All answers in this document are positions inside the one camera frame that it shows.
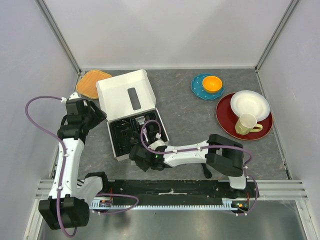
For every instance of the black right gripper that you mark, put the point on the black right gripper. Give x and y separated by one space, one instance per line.
144 166

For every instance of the dark red plate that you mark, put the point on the dark red plate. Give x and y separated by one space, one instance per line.
227 120

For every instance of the pale yellow mug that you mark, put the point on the pale yellow mug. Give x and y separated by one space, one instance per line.
246 124

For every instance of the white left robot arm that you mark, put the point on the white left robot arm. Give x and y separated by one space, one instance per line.
68 205

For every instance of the white paper bowl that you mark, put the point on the white paper bowl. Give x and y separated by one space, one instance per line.
250 102

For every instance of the silver black hair clipper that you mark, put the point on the silver black hair clipper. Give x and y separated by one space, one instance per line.
140 121

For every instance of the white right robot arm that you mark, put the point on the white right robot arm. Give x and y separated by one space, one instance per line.
220 153

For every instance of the orange bowl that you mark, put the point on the orange bowl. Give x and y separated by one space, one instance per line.
212 84

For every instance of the woven orange tray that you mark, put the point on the woven orange tray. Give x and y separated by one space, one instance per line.
87 84

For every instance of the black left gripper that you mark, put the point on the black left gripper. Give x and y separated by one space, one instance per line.
99 115

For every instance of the white clipper kit box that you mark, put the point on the white clipper kit box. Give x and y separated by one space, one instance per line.
123 98

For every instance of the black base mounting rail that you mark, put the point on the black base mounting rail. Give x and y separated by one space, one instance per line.
169 193

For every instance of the teal dotted plate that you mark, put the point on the teal dotted plate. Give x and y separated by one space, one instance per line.
198 90

